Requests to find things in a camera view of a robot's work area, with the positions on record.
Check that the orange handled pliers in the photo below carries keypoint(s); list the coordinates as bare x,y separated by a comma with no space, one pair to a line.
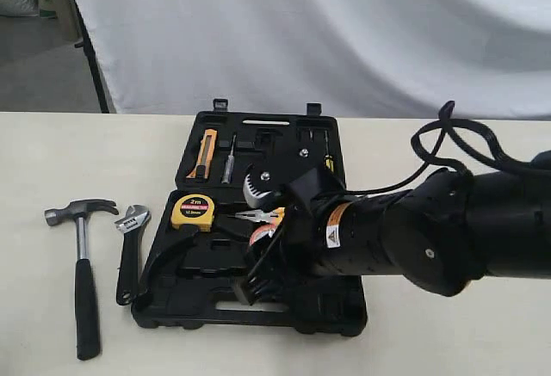
273,217

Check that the adjustable wrench black handle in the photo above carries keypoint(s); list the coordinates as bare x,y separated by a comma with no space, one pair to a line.
132,227

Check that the claw hammer black grip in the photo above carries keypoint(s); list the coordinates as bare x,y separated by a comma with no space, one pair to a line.
86,308

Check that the white backdrop cloth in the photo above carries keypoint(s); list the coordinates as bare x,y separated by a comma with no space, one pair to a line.
358,58

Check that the black plastic tool case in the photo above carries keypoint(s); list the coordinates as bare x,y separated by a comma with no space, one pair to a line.
188,277

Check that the brown cardboard box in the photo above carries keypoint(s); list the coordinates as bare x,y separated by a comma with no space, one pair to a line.
66,12

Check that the orange utility knife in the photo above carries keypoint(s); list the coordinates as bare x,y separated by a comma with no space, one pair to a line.
202,167

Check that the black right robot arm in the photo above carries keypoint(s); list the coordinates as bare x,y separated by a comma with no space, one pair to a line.
450,230

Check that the black backdrop stand pole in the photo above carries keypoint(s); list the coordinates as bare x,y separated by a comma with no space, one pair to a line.
84,42

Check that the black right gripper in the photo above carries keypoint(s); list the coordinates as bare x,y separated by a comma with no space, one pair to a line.
288,259

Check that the yellow tape measure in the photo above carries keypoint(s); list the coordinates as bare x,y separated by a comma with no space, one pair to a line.
193,209

